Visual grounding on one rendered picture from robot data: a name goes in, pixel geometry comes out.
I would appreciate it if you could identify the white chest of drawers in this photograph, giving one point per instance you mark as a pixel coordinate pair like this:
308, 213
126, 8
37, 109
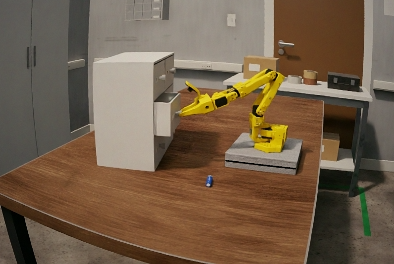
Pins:
123, 110

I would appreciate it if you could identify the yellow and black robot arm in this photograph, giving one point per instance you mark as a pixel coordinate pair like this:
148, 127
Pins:
272, 136

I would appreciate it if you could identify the grey drawer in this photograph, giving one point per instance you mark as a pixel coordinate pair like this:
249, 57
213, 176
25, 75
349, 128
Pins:
169, 70
168, 139
159, 78
170, 89
159, 147
166, 110

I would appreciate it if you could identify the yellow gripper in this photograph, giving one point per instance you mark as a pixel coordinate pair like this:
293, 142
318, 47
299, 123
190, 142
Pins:
202, 105

